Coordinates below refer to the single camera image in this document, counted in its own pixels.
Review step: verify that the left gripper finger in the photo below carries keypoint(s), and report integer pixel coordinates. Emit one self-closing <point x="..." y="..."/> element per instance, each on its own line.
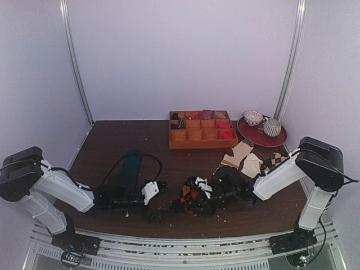
<point x="164" y="214"/>
<point x="149" y="214"/>

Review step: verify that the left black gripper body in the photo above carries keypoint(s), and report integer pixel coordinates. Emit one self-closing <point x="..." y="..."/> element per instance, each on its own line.
<point x="118" y="205"/>

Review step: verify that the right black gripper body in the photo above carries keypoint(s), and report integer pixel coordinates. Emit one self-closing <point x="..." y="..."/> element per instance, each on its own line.
<point x="219" y="189"/>

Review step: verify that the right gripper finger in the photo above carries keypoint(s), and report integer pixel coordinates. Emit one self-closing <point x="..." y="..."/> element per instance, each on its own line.
<point x="191" y="182"/>
<point x="205" y="207"/>

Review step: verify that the red yellow argyle sock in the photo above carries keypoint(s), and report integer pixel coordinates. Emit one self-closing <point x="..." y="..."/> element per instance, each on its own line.
<point x="188" y="199"/>

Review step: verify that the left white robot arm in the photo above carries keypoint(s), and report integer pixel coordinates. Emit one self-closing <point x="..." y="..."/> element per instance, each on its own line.
<point x="27" y="178"/>

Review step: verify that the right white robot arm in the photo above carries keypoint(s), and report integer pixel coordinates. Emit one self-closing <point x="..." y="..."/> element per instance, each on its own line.
<point x="313" y="159"/>

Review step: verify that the beige striped sock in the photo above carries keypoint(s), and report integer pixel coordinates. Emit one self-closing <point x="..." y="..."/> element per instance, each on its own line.
<point x="251" y="166"/>
<point x="236" y="155"/>

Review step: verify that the dark green reindeer sock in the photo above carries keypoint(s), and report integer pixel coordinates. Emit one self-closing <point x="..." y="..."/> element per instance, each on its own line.
<point x="130" y="168"/>

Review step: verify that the brown beige argyle sock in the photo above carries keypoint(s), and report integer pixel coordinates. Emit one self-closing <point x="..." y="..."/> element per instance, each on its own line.
<point x="271" y="163"/>

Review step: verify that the red rolled sock lower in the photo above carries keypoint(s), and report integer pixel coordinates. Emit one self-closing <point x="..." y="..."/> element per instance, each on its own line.
<point x="226" y="135"/>

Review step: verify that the red rolled sock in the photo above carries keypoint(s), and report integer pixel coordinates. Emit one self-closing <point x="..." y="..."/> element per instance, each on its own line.
<point x="226" y="135"/>
<point x="224" y="125"/>

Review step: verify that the wooden compartment tray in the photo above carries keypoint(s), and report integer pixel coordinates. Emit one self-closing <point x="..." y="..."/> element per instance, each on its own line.
<point x="201" y="131"/>

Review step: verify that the black white rolled sock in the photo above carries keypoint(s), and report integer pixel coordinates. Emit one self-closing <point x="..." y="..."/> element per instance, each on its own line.
<point x="178" y="124"/>

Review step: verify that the red rolled sock upper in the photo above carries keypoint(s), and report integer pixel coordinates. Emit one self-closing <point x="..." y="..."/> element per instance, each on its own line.
<point x="224" y="125"/>

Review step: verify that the red round plate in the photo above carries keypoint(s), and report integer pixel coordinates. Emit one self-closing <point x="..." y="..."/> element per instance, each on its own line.
<point x="258" y="137"/>

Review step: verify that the white patterned bowl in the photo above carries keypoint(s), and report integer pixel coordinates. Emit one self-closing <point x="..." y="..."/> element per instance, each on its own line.
<point x="252" y="117"/>

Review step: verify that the striped grey mug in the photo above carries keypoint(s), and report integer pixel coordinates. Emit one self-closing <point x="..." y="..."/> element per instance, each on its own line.
<point x="272" y="127"/>

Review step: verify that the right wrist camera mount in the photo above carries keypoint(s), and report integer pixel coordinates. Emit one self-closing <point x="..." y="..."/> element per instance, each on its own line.
<point x="202" y="184"/>

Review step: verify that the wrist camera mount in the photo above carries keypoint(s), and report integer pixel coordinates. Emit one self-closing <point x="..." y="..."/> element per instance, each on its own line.
<point x="152" y="189"/>
<point x="202" y="184"/>

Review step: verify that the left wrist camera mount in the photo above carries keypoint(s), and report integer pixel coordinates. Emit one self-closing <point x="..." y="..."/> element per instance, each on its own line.
<point x="152" y="189"/>

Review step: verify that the front aluminium rail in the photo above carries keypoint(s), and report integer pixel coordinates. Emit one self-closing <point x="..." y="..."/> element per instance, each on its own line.
<point x="126" y="252"/>

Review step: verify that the right aluminium frame post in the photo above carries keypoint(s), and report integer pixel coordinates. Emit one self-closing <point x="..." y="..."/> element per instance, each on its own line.
<point x="295" y="48"/>

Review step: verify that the aluminium frame post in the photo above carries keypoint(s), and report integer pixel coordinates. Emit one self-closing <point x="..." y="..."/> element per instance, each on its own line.
<point x="295" y="48"/>
<point x="64" y="12"/>

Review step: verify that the left aluminium frame post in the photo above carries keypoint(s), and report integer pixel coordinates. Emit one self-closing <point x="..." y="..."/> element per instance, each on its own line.
<point x="64" y="12"/>

